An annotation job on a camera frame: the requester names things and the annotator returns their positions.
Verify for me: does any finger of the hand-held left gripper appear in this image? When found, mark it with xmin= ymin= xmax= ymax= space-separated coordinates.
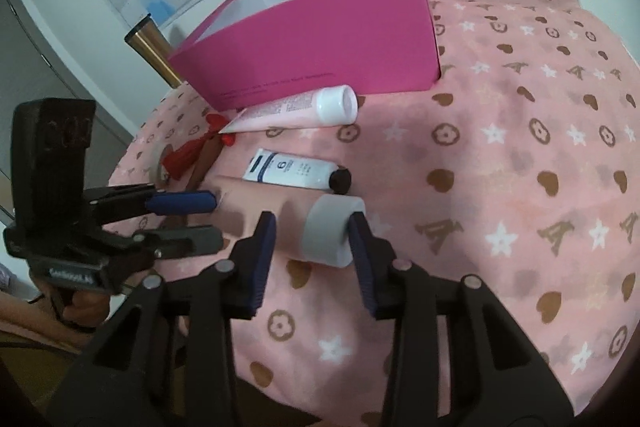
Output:
xmin=85 ymin=183 xmax=221 ymax=226
xmin=131 ymin=224 xmax=225 ymax=261

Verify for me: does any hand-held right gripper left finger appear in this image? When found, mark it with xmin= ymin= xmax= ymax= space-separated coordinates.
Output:
xmin=47 ymin=211 xmax=278 ymax=427

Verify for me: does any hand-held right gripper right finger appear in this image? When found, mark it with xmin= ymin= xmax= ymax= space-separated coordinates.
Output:
xmin=347 ymin=209 xmax=576 ymax=427

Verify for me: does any large pink tube grey cap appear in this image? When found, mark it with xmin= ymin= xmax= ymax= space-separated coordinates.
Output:
xmin=215 ymin=174 xmax=368 ymax=268

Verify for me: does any white tube black cap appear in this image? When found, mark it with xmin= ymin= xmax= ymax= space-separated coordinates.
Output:
xmin=242 ymin=148 xmax=352 ymax=195

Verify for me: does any pink tube white cap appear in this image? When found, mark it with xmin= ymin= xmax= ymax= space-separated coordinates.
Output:
xmin=220 ymin=85 xmax=359 ymax=135

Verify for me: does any pink cardboard box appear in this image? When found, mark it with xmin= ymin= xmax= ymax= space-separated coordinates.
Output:
xmin=167 ymin=0 xmax=442 ymax=112

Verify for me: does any person's left forearm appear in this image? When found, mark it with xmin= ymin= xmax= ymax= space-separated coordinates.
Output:
xmin=0 ymin=293 xmax=68 ymax=344

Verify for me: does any person's left hand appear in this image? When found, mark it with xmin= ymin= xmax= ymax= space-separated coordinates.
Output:
xmin=30 ymin=272 xmax=113 ymax=335

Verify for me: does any grey door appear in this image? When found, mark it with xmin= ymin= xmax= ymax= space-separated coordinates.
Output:
xmin=0 ymin=0 xmax=136 ymax=223

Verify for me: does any gold metal cylinder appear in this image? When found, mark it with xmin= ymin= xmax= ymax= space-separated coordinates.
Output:
xmin=124 ymin=14 xmax=187 ymax=88

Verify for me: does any pink printed blanket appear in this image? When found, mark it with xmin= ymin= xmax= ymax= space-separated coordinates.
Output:
xmin=107 ymin=0 xmax=640 ymax=427

